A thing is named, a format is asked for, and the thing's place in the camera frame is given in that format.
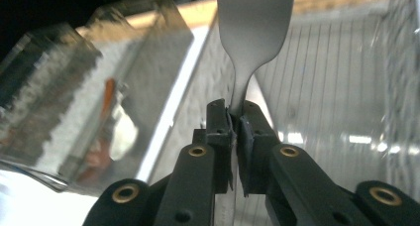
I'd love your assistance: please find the metal fork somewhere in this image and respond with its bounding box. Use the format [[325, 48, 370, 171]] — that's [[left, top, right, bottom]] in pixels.
[[215, 0, 296, 117]]

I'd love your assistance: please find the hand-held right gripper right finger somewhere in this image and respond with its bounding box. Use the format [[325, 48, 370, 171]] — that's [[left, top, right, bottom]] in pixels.
[[237, 100, 282, 198]]

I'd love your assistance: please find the smoky clear plastic bin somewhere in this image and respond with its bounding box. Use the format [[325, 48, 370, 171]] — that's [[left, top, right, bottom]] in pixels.
[[0, 22, 103, 163], [145, 0, 420, 226], [0, 0, 196, 198]]

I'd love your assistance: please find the wooden table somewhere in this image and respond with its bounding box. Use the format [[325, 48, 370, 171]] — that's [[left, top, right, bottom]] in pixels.
[[125, 0, 420, 30]]

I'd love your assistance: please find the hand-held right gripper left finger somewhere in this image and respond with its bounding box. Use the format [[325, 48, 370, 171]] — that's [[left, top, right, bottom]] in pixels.
[[192, 98, 238, 194]]

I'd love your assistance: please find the white ceramic spoon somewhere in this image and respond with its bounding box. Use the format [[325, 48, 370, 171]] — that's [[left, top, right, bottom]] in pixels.
[[109, 104, 140, 162]]

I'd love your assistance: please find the brown wooden spoon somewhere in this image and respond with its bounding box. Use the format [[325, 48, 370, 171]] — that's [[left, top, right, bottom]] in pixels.
[[83, 77, 117, 182]]

